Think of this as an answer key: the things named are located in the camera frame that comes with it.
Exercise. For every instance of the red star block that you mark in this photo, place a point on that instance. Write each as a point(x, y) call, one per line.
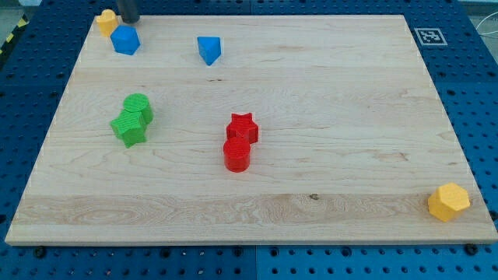
point(243, 126)

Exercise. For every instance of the white fiducial marker tag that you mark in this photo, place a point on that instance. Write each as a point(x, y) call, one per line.
point(430, 36)

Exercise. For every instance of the green star block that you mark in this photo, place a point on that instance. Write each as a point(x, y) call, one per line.
point(130, 127)

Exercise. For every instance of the yellow heart block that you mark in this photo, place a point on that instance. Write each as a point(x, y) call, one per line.
point(107, 22)

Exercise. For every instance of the yellow black hazard tape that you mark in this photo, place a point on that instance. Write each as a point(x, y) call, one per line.
point(14, 36)

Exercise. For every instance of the blue cube block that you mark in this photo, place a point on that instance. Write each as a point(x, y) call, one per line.
point(125, 40)

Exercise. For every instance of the green cylinder block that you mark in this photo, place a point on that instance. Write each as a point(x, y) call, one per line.
point(138, 102)

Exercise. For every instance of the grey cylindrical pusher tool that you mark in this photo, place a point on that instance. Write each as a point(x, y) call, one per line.
point(129, 10)

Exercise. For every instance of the wooden board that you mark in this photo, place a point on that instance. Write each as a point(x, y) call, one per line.
point(353, 139)

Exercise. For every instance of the blue triangle block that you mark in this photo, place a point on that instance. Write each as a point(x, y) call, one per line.
point(209, 48)

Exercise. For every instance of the yellow hexagon block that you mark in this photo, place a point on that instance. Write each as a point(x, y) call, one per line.
point(448, 202)

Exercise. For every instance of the red cylinder block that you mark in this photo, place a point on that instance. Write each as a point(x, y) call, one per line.
point(236, 152)

